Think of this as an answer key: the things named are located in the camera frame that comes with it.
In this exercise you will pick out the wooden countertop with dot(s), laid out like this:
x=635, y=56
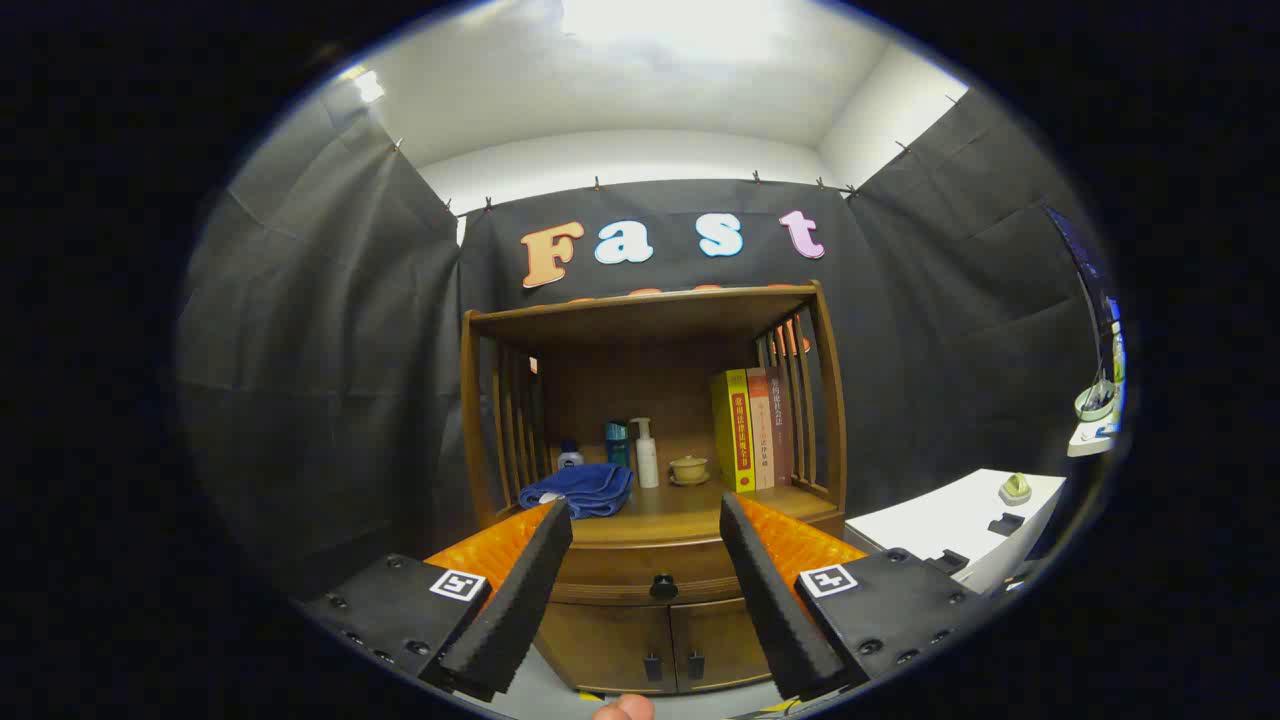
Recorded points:
x=680, y=505

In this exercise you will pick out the white shelf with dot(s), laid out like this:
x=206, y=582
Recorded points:
x=1090, y=440

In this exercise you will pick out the yellow book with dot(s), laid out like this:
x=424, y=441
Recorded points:
x=733, y=430

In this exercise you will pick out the teal bottle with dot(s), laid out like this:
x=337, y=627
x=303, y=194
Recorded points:
x=617, y=440

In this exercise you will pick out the small white bottle blue cap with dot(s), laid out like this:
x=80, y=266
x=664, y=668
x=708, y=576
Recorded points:
x=570, y=458

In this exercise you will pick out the white side cabinet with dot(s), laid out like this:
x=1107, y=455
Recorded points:
x=940, y=520

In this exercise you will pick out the beige lidded teacup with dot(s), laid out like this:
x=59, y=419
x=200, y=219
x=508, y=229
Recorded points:
x=689, y=468

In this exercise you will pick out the pale green tape dispenser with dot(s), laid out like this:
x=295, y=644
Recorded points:
x=1015, y=490

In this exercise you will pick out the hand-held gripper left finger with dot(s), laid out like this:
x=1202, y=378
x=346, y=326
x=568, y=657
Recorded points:
x=520, y=600

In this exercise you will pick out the wooden drawer with black knob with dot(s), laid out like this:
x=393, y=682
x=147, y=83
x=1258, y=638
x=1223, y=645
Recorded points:
x=620, y=565

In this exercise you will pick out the small black block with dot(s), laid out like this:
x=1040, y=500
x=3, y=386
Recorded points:
x=1006, y=524
x=949, y=561

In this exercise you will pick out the wooden cabinet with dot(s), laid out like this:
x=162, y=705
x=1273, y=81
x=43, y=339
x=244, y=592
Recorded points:
x=640, y=310

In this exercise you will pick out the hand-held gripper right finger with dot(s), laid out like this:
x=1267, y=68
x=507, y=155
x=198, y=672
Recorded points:
x=770, y=600

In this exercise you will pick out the blue folded towel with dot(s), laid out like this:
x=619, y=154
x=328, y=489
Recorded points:
x=580, y=488

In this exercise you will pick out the brown book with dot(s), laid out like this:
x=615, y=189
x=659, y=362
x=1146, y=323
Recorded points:
x=782, y=430

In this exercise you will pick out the white pump bottle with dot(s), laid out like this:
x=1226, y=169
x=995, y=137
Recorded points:
x=647, y=460

